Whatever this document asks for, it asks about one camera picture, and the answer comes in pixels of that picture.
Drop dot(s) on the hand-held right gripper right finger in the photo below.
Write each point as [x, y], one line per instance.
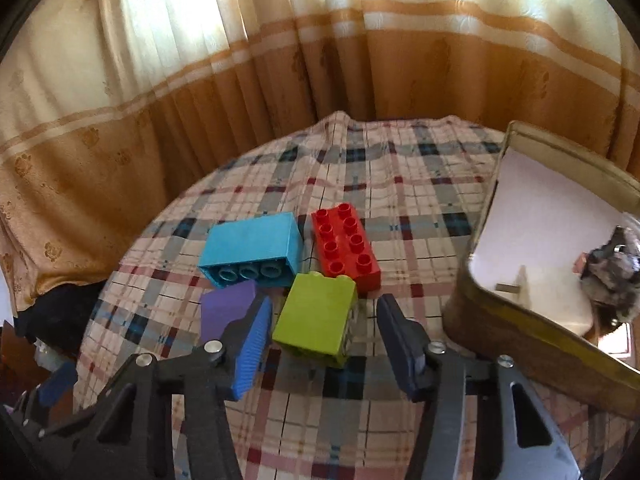
[400, 350]

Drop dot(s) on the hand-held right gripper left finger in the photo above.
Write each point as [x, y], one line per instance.
[252, 350]

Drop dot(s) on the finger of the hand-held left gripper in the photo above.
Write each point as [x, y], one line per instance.
[57, 385]

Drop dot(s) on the purple toy block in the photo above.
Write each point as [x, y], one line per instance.
[222, 310]

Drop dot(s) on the green toy block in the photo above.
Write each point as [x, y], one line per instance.
[312, 310]

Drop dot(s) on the teal toy block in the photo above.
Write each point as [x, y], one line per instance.
[250, 240]

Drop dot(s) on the red toy block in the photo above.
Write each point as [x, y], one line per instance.
[345, 245]

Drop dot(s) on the gold tin box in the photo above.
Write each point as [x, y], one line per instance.
[525, 340]

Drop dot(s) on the grey cloth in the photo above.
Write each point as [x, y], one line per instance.
[612, 270]

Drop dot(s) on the brown wooden furniture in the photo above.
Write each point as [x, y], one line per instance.
[15, 360]

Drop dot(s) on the white paper liner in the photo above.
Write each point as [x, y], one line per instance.
[540, 220]

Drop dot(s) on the plaid tablecloth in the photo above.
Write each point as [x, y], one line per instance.
[350, 160]

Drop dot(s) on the cream and orange curtain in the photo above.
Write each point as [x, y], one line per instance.
[250, 60]

